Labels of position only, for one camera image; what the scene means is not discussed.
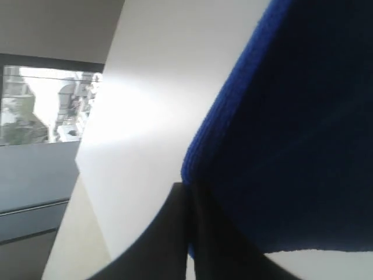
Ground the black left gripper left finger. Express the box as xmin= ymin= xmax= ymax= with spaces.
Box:
xmin=90 ymin=183 xmax=189 ymax=280

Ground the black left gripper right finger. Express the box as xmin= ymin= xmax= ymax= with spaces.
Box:
xmin=190 ymin=184 xmax=294 ymax=279

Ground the blue towel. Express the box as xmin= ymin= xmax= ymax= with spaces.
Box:
xmin=181 ymin=1 xmax=372 ymax=253

